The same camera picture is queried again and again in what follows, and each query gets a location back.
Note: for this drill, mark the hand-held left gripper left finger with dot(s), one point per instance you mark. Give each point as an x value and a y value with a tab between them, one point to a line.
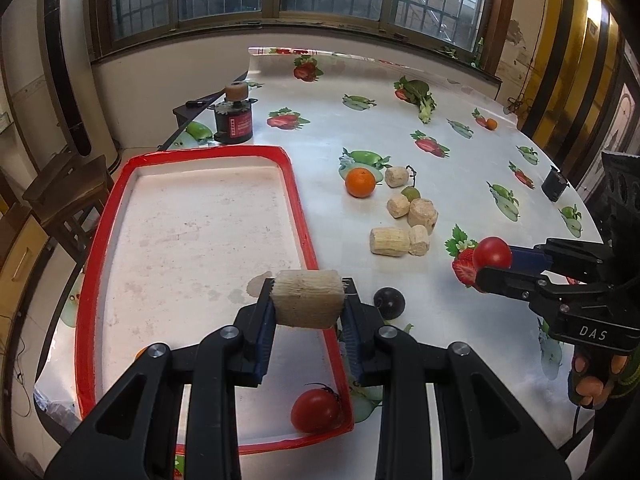
264	330

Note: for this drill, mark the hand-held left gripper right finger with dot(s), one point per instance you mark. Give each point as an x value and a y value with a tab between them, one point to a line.
351	340

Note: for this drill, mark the large orange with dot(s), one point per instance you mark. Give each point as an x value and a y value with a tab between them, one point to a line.
360	182

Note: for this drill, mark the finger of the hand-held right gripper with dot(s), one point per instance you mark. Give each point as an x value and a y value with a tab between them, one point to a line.
530	258
505	284

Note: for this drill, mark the green leafy vegetable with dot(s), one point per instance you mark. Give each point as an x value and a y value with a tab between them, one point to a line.
417	95

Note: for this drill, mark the green grape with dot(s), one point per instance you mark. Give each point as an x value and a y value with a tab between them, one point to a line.
411	194

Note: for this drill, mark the small black box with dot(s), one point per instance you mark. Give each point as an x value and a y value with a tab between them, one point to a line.
555	185

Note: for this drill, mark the red tomato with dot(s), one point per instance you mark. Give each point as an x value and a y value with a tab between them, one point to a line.
317	410
492	253

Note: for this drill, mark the wooden chair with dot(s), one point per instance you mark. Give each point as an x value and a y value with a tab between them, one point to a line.
65	190

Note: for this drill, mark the large beige corn cob piece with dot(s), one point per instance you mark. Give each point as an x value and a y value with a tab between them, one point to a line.
307	297

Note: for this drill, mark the dark purple plum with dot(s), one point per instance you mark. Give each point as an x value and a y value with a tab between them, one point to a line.
389	302

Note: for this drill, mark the person's right forearm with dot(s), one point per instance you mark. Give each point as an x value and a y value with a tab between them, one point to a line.
620	430

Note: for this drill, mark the black red ink bottle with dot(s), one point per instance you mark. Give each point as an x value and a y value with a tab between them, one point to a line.
233	122

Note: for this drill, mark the person's right hand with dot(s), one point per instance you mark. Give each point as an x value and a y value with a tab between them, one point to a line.
590	385

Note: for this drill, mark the green bottle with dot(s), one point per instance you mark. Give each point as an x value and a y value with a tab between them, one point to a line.
480	52

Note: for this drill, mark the long beige corn cob piece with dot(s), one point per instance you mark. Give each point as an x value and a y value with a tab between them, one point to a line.
387	241

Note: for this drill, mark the yellow wooden cabinet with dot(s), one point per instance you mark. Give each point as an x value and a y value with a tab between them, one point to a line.
20	260

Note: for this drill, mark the red rimmed white tray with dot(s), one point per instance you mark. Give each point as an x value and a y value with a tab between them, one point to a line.
200	240

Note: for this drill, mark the small orange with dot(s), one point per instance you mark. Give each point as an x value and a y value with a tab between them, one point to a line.
141	352
491	123

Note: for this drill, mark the yellow wooden door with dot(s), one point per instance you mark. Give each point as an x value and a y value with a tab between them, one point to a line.
575	60

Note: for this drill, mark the white standing air conditioner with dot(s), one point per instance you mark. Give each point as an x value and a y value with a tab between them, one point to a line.
30	60

